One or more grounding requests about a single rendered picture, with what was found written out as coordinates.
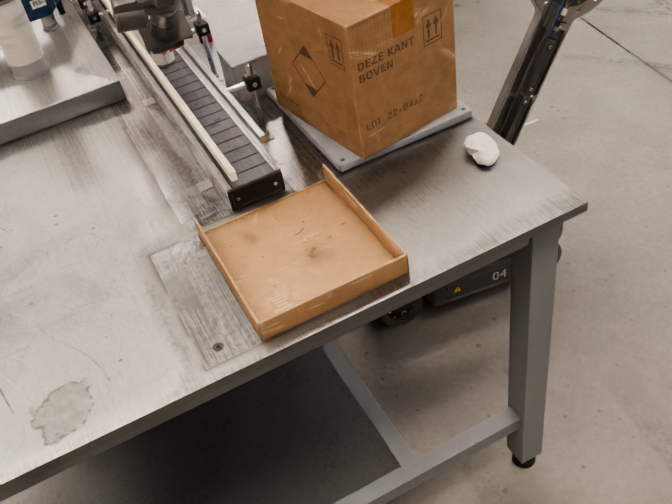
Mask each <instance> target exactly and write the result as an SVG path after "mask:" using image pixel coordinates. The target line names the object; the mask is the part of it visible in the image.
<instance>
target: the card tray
mask: <svg viewBox="0 0 672 504"><path fill-rule="evenodd" d="M322 167H323V173H324V178H325V180H323V181H321V182H318V183H316V184H314V185H311V186H309V187H306V188H304V189H302V190H299V191H297V192H295V193H292V194H290V195H288V196H285V197H283V198H281V199H278V200H276V201H274V202H271V203H269V204H266V205H264V206H262V207H259V208H257V209H255V210H252V211H250V212H248V213H245V214H243V215H241V216H238V217H236V218H234V219H231V220H229V221H226V222H224V223H222V224H219V225H217V226H215V227H212V228H210V229H208V230H205V231H203V230H202V228H201V226H200V225H199V223H198V222H197V220H196V218H193V220H194V223H195V226H196V228H197V231H198V234H199V236H200V238H201V239H202V241H203V243H204V244H205V246H206V248H207V249H208V251H209V253H210V254H211V256H212V258H213V259H214V261H215V263H216V264H217V266H218V268H219V269H220V271H221V273H222V274H223V276H224V278H225V279H226V281H227V283H228V284H229V286H230V288H231V289H232V291H233V293H234V294H235V296H236V298H237V299H238V301H239V303H240V304H241V306H242V308H243V309H244V311H245V313H246V314H247V316H248V318H249V320H250V321H251V323H252V325H253V326H254V328H255V330H256V331H257V333H258V335H259V336H260V338H261V340H262V341H263V342H264V341H266V340H268V339H270V338H272V337H274V336H276V335H278V334H280V333H283V332H285V331H287V330H289V329H291V328H293V327H295V326H297V325H299V324H301V323H304V322H306V321H308V320H310V319H312V318H314V317H316V316H318V315H320V314H323V313H325V312H327V311H329V310H331V309H333V308H335V307H337V306H339V305H341V304H344V303H346V302H348V301H350V300H352V299H354V298H356V297H358V296H360V295H363V294H365V293H367V292H369V291H371V290H373V289H375V288H377V287H379V286H381V285H384V284H386V283H388V282H390V281H392V280H394V279H396V278H398V277H400V276H403V275H405V274H407V273H409V263H408V254H407V253H406V252H405V251H404V250H403V249H402V248H401V247H400V246H399V245H398V243H397V242H396V241H395V240H394V239H393V238H392V237H391V236H390V235H389V234H388V233H387V232H386V230H385V229H384V228H383V227H382V226H381V225H380V224H379V223H378V222H377V221H376V220H375V219H374V217H373V216H372V215H371V214H370V213H369V212H368V211H367V210H366V209H365V208H364V207H363V206H362V204H361V203H360V202H359V201H358V200H357V199H356V198H355V197H354V196H353V195H352V194H351V193H350V192H349V190H348V189H347V188H346V187H345V186H344V185H343V184H342V183H341V182H340V181H339V180H338V179H337V177H336V176H335V175H334V174H333V173H332V172H331V171H330V170H329V169H328V168H327V167H326V166H325V164H322Z"/></svg>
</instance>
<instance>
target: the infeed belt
mask: <svg viewBox="0 0 672 504"><path fill-rule="evenodd" d="M122 35H123V36H124V38H125V39H126V40H127V42H128V43H129V45H130V46H131V47H132V49H133V50H134V52H135V53H136V54H137V56H138V57H139V59H140V60H141V61H142V63H143V64H144V66H145V67H146V68H147V70H148V71H149V73H150V74H151V76H152V77H153V78H154V80H155V81H156V83H157V84H158V85H159V87H160V88H161V90H162V91H163V92H164V94H165V95H166V97H167V98H168V99H169V101H170V102H171V104H172V105H173V106H174V108H175V109H176V111H177V112H178V113H179V115H180V116H181V118H182V119H183V120H184V122H185V123H186V125H187V126H188V127H189V129H190V130H191V132H192V133H193V134H194V136H195V137H196V139H197V140H198V142H199V143H200V144H201V146H202V147H203V149H204V150H205V151H206V153H207V154H208V156H209V157H210V158H211V160H212V161H213V163H214V164H215V165H216V167H217V168H218V170H219V171H220V172H221V174H222V175H223V177H224V178H225V179H226V181H227V182H228V184H229V185H230V186H231V188H232V189H233V190H236V189H238V188H240V187H243V186H245V185H248V184H250V183H253V182H255V181H257V180H260V179H262V178H265V177H267V176H269V175H272V174H274V173H275V171H274V170H273V169H272V167H271V166H270V165H269V164H268V163H267V161H266V160H265V159H264V158H263V156H262V155H261V154H260V153H259V152H258V150H257V149H256V148H255V147H254V145H253V144H252V143H251V142H250V141H249V139H248V138H247V137H246V136H245V135H244V133H243V132H242V131H241V130H240V128H239V127H238V126H237V125H236V123H235V122H234V121H233V120H232V119H231V118H230V116H229V115H228V114H227V112H226V111H225V110H224V109H223V108H222V106H221V105H220V104H219V103H218V102H217V100H216V99H215V98H214V97H213V95H212V94H211V93H210V92H209V90H208V89H207V88H206V87H205V86H204V84H203V83H202V82H201V81H200V79H199V78H198V77H197V76H196V74H195V73H194V72H193V71H192V70H191V68H190V67H189V66H188V65H187V63H186V62H185V61H184V60H183V59H182V57H181V56H180V55H179V54H178V52H177V51H176V50H174V51H173V53H174V56H175V62H174V63H173V64H171V65H169V66H166V67H159V69H160V70H161V72H162V73H163V74H164V76H165V77H166V78H167V80H168V81H169V82H170V84H171V85H172V86H173V88H174V89H175V90H176V92H177V93H178V94H179V96H180V97H181V98H182V100H183V101H184V103H185V104H186V105H187V107H188V108H189V109H190V111H191V112H192V113H193V115H194V116H195V117H196V119H197V120H198V121H199V123H200V124H201V125H202V127H203V128H204V129H205V131H206V132H207V133H208V135H209V136H210V138H211V139H212V140H213V142H214V143H215V144H216V146H217V147H218V148H219V150H220V151H221V152H222V154H223V155H224V156H225V158H226V159H227V160H228V162H229V163H230V164H231V166H232V167H233V168H234V170H235V172H236V175H237V178H238V179H237V180H235V181H233V182H232V181H231V180H230V179H229V177H228V176H227V174H226V173H225V172H224V170H223V169H222V167H221V166H220V165H219V163H218V162H217V160H216V159H215V158H214V156H213V155H212V154H211V152H210V151H209V149H208V148H207V147H206V145H205V144H204V142H203V141H202V140H201V138H200V137H199V136H198V134H197V133H196V131H195V130H194V129H193V127H192V126H191V124H190V123H189V122H188V120H187V119H186V117H185V116H184V115H183V113H182V112H181V111H180V109H179V108H178V106H177V105H176V104H175V102H174V101H173V99H172V98H171V97H170V95H169V94H168V93H167V91H166V90H165V88H164V87H163V86H162V84H161V83H160V81H159V80H158V79H157V77H156V76H155V74H154V73H153V72H152V70H151V69H150V68H149V66H148V65H147V63H146V62H145V61H144V59H143V58H142V56H141V55H140V54H139V52H138V51H137V50H136V48H135V47H134V45H133V44H132V43H131V41H130V40H129V38H128V37H127V36H126V34H125V33H124V32H123V33H122Z"/></svg>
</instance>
